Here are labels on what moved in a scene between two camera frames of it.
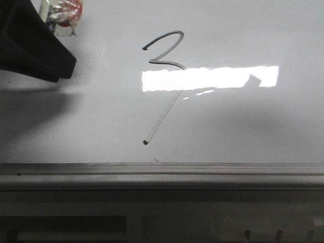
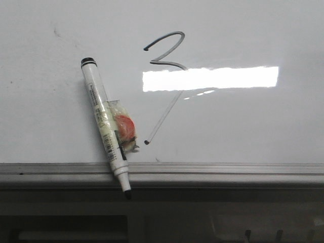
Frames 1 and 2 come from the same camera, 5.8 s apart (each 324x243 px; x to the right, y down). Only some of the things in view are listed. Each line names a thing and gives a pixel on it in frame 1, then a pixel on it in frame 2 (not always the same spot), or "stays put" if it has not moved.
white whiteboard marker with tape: [62, 15] → [117, 130]
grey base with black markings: [161, 215] stays put
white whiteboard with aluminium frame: [174, 94] stays put
